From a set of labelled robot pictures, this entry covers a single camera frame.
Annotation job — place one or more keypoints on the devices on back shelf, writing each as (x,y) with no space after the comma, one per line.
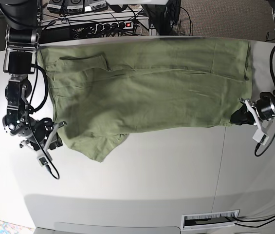
(76,6)

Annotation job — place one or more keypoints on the table cable grommet slot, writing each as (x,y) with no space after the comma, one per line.
(205,221)

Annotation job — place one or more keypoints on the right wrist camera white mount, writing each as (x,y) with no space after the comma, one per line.
(30,142)

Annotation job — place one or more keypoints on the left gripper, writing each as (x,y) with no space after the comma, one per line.
(242,117)

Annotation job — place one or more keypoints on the white table leg frame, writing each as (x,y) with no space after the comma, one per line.
(144,18)

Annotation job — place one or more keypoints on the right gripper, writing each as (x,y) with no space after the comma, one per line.
(41,129)

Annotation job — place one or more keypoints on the black power strip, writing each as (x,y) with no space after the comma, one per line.
(121,26)

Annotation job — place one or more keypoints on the green T-shirt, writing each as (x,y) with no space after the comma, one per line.
(107,91)

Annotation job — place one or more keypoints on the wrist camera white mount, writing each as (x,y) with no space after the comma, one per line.
(30,142)
(261,135)

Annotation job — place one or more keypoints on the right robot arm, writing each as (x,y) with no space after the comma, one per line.
(22,42)

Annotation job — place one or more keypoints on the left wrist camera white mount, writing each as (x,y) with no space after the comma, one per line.
(261,135)

